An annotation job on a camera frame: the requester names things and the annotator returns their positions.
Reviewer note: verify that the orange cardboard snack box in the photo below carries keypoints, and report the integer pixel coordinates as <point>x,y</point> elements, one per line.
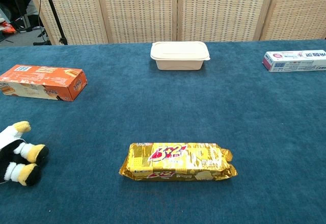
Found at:
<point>43,81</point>

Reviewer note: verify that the white toothpaste box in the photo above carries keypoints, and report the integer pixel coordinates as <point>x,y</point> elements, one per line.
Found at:
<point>295,61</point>

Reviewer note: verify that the blue felt table cover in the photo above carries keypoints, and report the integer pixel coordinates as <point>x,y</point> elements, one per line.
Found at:
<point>163,112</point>

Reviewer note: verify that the cream lidded food container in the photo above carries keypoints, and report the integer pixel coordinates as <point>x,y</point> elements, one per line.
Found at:
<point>178,56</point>

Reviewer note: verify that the gold cracker packet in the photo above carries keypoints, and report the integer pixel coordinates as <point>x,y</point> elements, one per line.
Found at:
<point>178,163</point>

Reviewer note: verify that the wicker folding screen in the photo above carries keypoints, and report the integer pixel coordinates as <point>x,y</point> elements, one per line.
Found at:
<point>137,10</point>

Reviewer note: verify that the black tripod stand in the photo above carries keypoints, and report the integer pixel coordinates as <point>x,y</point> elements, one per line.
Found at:
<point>52,5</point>

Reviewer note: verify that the penguin plush toy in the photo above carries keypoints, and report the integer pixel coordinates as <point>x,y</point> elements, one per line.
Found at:
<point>17,157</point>

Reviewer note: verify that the orange item on floor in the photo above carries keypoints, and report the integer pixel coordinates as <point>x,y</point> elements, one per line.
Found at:
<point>7,28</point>

